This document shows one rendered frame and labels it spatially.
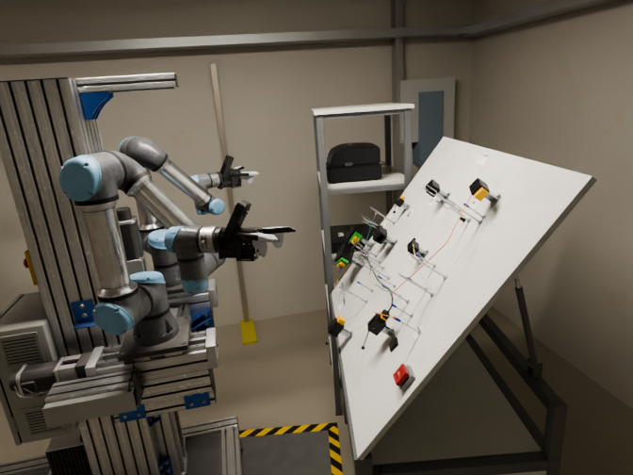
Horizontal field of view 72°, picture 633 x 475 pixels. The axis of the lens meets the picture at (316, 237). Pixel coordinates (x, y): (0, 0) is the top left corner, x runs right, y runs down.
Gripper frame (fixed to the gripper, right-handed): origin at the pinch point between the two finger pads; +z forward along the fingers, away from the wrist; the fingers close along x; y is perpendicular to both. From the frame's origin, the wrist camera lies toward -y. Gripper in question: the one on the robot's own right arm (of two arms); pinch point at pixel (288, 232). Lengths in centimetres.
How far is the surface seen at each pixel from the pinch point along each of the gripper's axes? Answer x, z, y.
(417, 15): -284, 29, -131
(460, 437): -30, 47, 75
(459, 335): -11, 45, 30
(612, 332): -181, 149, 93
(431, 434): -30, 38, 75
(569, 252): -212, 131, 49
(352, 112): -117, 0, -41
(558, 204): -16, 69, -5
